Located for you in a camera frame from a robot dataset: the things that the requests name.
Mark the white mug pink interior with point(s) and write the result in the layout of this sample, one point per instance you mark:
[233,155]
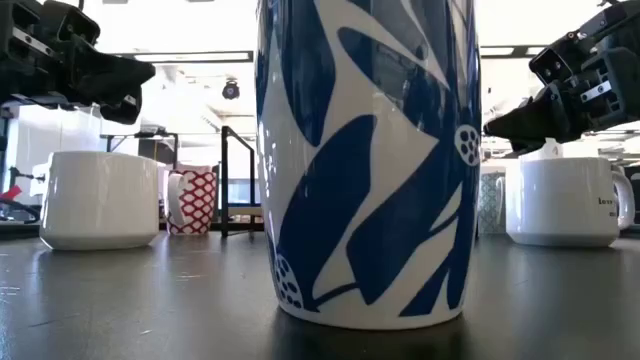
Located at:
[560,200]

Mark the red white lattice mug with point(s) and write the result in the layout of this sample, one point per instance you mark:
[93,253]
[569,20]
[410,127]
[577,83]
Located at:
[197,200]

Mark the white mug blue floral print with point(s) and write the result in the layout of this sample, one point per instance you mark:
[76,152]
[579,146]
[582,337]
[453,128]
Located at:
[370,200]

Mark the black table mat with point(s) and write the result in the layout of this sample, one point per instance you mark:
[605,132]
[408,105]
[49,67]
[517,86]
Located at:
[150,310]

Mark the black articulated stand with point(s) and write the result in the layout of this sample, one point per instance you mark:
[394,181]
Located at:
[12,180]

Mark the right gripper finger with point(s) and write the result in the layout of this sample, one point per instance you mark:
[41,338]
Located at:
[525,146]
[540,117]

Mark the black ceiling spotlight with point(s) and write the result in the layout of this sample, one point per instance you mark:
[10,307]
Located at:
[230,90]

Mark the black background rack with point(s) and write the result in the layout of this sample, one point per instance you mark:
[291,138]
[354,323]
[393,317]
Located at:
[174,147]

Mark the wooden shelf black metal frame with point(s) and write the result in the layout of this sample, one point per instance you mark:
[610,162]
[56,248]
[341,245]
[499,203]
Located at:
[224,175]

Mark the long linear ceiling light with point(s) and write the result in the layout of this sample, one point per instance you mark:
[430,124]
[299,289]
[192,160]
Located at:
[200,56]

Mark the red bar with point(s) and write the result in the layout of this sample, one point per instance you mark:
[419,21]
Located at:
[11,192]

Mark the white mug green interior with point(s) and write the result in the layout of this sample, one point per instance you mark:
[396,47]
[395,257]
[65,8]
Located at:
[100,200]

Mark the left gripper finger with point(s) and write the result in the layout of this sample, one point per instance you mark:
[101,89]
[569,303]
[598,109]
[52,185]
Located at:
[110,75]
[122,112]

